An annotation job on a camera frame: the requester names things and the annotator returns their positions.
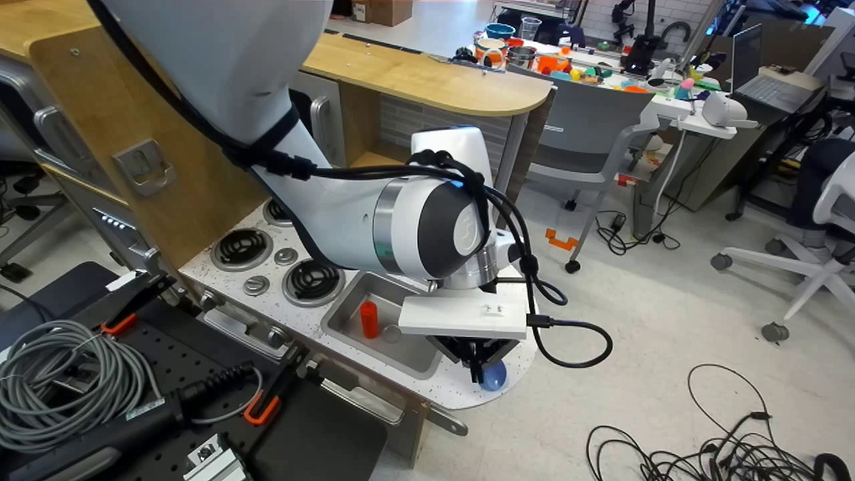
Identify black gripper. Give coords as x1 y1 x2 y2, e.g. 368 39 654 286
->
433 334 522 390

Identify blue plastic cup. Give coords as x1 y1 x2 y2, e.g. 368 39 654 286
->
477 357 510 396

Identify silver sink basin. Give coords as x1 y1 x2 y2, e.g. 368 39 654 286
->
318 270 449 381

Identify red plastic cup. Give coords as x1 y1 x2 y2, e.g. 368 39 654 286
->
358 300 384 341

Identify small orange floor object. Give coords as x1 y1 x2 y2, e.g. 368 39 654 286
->
543 227 582 253

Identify black toy stove burner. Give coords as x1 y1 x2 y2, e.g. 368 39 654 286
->
212 227 275 273
262 198 294 227
282 255 344 310

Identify wooden toy kitchen unit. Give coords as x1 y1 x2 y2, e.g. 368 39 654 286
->
0 0 557 469

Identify grey toy microwave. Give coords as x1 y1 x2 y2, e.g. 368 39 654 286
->
291 70 347 167

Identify white table with toys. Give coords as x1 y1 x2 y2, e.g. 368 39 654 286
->
453 20 764 143

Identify white rounded device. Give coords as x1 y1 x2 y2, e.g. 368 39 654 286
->
701 91 752 133

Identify white office chair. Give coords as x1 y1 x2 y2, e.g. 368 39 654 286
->
708 149 855 348

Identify cardboard box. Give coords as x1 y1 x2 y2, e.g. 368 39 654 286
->
350 0 414 28

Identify dark metal bracket bar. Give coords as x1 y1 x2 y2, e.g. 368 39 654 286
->
414 400 470 439

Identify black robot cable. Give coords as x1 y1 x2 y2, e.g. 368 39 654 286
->
89 0 618 370

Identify black clamp with orange handle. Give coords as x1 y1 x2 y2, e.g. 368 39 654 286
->
100 273 180 341
242 345 311 429

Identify black tangled floor cables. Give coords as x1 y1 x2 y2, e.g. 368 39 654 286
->
582 357 855 481

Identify small silver metal bracket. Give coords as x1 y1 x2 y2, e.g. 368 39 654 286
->
180 433 248 481

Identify grey coiled cable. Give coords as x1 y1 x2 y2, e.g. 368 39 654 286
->
0 318 169 456

